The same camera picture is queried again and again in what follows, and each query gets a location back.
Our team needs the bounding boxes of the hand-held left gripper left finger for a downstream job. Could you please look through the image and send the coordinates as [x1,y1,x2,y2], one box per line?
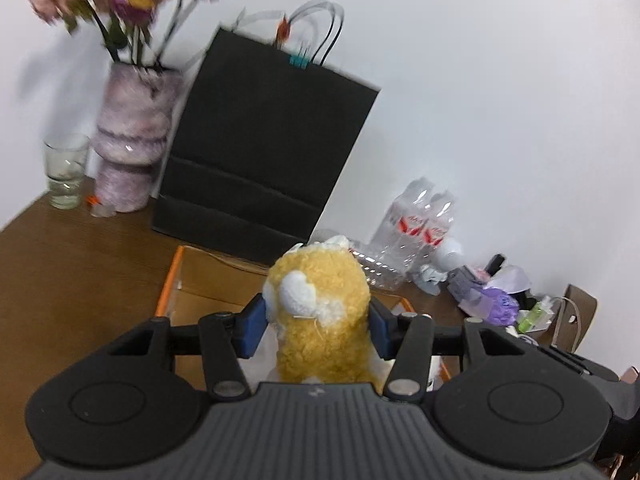
[107,292,269,401]

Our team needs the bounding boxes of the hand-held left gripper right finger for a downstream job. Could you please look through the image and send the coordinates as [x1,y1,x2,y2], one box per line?
[369,300,533,402]

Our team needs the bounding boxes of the yellow and white plush toy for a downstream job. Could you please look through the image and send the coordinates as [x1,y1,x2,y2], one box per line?
[263,235,386,391]

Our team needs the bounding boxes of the cardboard box with orange edge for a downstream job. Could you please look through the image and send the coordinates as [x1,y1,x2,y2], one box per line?
[155,245,452,393]

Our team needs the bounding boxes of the crushed clear plastic bottle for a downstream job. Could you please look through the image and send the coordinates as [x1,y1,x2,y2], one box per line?
[309,228,418,292]

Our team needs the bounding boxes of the crumpled white tissue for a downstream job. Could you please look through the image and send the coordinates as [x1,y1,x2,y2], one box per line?
[412,265,449,296]

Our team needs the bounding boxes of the small brown paper bag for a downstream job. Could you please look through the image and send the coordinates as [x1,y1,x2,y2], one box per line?
[542,284,598,353]

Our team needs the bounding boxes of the small green box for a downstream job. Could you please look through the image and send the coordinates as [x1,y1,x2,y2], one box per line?
[516,301,555,333]

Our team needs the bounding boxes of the white round object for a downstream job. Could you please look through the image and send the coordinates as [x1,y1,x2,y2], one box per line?
[432,238,466,272]

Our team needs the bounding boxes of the clear plastic bottle red label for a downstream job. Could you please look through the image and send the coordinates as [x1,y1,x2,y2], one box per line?
[407,191,458,276]
[372,177,436,281]

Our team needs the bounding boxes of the purple crumpled cloth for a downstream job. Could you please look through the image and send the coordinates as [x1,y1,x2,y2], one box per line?
[472,286,521,327]

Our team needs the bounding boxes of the white plastic wrapper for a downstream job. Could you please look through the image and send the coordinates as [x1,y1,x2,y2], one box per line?
[492,265,537,297]

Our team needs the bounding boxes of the black paper shopping bag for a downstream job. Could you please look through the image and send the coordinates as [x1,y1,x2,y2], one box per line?
[151,0,382,266]

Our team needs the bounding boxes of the small orange and clear object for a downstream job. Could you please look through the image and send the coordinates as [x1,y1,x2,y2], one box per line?
[86,193,118,218]

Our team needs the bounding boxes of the pink and white fuzzy vase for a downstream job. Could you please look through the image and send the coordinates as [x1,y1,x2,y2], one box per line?
[93,62,185,212]

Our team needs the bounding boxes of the clear drinking glass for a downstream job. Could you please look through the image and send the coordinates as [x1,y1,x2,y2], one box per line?
[43,133,92,210]

